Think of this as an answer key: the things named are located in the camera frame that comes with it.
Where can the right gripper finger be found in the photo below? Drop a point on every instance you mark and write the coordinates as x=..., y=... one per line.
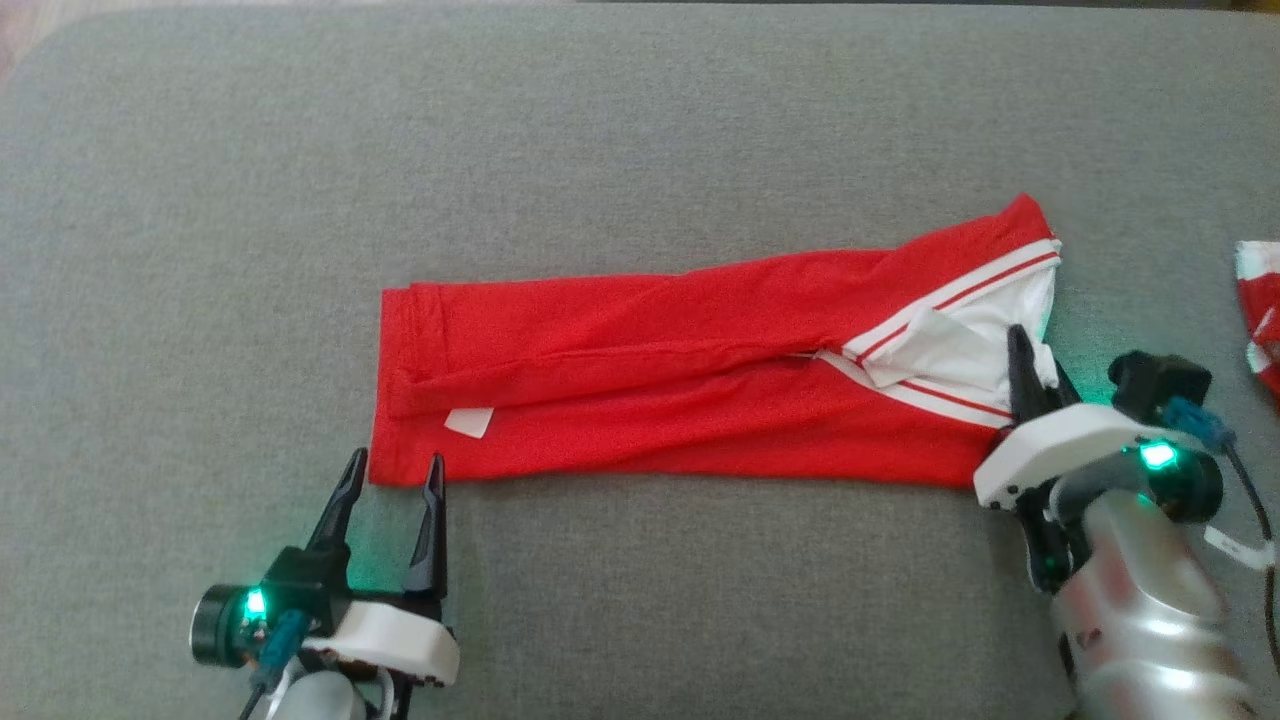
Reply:
x=1025, y=380
x=1063, y=385

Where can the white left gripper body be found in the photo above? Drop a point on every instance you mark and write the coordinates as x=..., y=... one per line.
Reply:
x=400, y=640

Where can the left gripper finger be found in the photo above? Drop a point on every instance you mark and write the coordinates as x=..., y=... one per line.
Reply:
x=340, y=510
x=430, y=540

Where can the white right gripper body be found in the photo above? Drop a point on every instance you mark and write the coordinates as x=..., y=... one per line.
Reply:
x=1060, y=445

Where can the red jersey with black lettering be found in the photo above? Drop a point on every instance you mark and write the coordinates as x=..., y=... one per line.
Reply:
x=1262, y=300

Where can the red shorts with white panel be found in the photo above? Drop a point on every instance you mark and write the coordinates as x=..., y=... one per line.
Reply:
x=650, y=330

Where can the grey sofa seat cushion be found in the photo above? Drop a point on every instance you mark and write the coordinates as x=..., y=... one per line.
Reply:
x=600, y=120

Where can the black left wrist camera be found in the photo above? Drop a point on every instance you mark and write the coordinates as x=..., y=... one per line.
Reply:
x=305, y=580

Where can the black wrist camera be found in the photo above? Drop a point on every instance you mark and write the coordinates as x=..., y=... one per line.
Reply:
x=1160, y=385
x=305, y=580

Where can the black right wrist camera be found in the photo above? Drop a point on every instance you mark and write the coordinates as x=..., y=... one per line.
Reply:
x=1160, y=385

